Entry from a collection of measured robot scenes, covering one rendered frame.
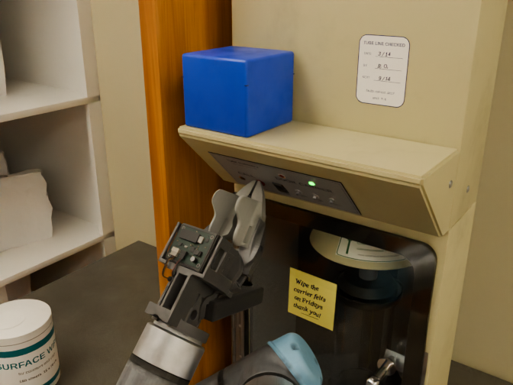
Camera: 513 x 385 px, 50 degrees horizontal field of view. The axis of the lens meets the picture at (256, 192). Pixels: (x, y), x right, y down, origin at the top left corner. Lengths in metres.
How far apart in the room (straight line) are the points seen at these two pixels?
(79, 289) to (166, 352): 0.88
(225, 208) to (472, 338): 0.72
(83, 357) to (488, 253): 0.85
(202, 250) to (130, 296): 0.82
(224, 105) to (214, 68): 0.04
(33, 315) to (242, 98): 0.67
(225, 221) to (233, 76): 0.19
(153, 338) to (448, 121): 0.40
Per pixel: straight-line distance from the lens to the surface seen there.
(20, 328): 1.12
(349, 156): 0.59
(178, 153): 0.79
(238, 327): 0.92
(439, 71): 0.64
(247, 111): 0.64
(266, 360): 0.68
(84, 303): 1.44
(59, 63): 1.82
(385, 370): 0.78
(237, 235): 0.67
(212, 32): 0.82
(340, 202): 0.67
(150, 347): 0.65
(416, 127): 0.66
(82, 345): 1.30
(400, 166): 0.57
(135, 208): 1.72
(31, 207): 1.79
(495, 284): 1.19
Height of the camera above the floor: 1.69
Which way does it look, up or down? 22 degrees down
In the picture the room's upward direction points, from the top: straight up
